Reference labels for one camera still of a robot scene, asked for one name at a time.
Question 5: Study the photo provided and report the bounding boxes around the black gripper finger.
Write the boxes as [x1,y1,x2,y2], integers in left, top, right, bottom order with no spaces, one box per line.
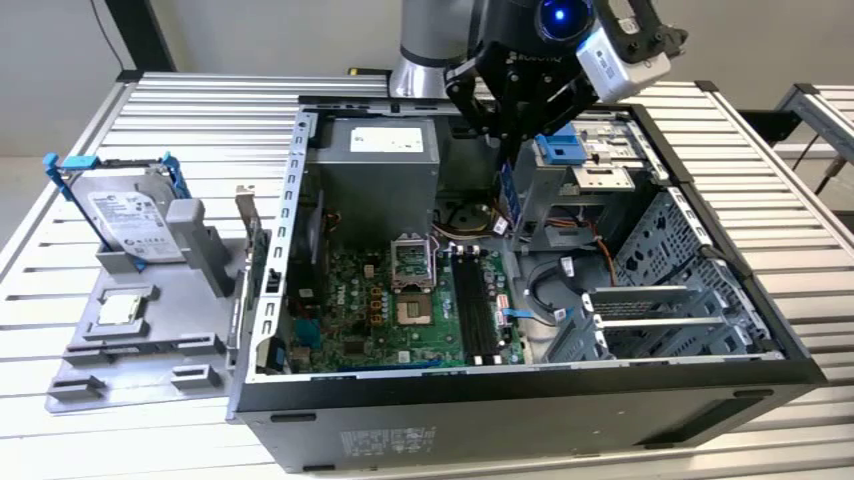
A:
[441,56,516,167]
[509,81,603,170]

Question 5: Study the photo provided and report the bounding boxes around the green motherboard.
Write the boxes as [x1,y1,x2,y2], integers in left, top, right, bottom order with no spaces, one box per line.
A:
[285,234,528,374]

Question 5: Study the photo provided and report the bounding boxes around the black RAM slot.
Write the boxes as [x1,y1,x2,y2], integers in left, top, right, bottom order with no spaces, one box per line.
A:
[467,243,507,366]
[449,243,487,366]

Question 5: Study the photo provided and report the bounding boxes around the grey metal drive cage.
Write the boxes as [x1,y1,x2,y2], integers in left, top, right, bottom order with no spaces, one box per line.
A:
[497,107,668,251]

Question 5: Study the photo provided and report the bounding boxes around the black upright post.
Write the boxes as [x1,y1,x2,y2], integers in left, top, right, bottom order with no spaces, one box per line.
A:
[108,0,178,74]

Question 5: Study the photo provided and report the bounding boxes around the grey parts rack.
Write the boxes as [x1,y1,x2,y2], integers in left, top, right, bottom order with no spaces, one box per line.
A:
[42,199,267,414]

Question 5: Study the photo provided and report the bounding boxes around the graphics card with metal bracket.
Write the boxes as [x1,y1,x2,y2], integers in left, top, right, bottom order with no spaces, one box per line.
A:
[233,183,273,301]

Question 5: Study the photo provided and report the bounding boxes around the black case fan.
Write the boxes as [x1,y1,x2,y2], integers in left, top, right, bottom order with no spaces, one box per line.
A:
[292,199,329,281]

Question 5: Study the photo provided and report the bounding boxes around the black round cooler fan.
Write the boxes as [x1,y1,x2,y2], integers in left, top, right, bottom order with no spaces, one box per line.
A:
[439,199,500,236]

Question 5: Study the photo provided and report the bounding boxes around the metal socket cover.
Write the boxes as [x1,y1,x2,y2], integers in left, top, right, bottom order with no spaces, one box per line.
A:
[389,232,439,295]

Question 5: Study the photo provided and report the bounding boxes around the silver CPU chip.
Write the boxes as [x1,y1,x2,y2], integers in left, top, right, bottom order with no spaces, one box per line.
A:
[94,293,146,326]

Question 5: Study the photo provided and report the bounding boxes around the CPU socket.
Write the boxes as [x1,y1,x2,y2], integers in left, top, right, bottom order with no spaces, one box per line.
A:
[392,292,440,327]

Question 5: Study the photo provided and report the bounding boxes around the orange wire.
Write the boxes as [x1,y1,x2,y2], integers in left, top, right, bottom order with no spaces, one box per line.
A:
[595,238,620,287]

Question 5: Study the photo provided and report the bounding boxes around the metal disk bay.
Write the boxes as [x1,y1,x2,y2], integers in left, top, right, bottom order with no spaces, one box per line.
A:
[539,284,768,362]

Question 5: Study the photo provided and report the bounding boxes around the black looped wire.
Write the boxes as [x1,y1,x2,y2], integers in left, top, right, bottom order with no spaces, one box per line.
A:
[524,259,576,324]

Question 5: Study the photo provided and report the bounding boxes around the grey power supply unit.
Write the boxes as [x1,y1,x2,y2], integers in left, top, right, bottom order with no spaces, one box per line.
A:
[309,117,441,241]

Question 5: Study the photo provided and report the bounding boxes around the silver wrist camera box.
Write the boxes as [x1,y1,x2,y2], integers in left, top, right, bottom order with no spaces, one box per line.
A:
[575,22,672,105]

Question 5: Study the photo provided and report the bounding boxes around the slatted metal side table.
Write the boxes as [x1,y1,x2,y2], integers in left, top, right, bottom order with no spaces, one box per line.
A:
[775,82,854,169]

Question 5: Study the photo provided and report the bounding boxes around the black open PC case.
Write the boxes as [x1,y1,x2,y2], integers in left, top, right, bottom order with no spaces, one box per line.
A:
[224,94,828,474]

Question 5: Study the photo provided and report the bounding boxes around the blue plastic drive rails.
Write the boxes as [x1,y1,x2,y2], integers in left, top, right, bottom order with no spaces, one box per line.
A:
[532,132,589,167]

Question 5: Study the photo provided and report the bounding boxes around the hard disk in blue carrier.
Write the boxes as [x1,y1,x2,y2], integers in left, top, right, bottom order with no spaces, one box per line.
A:
[40,152,194,267]

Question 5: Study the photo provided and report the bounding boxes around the blue expansion slot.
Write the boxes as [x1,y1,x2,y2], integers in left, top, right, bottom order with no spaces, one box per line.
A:
[339,357,447,372]

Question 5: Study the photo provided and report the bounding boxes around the black camera mount frame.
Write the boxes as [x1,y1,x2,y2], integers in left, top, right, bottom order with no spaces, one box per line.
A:
[595,0,690,65]

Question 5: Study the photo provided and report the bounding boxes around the dark RAM stick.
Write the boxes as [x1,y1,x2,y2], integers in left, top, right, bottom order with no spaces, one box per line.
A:
[496,159,525,226]
[64,339,219,359]

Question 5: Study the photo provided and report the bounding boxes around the black table bracket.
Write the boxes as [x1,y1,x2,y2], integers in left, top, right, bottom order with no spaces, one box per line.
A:
[736,107,802,147]

